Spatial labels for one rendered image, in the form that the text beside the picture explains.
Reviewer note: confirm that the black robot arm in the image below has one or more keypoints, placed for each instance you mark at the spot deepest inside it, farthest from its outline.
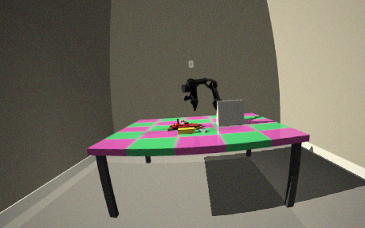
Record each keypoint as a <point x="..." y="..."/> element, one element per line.
<point x="191" y="86"/>

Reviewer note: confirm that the yellow block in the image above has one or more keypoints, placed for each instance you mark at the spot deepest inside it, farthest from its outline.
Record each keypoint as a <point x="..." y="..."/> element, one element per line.
<point x="186" y="130"/>

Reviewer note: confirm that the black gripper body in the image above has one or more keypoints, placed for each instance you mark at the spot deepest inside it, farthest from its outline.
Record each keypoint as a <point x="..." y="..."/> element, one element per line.
<point x="194" y="97"/>

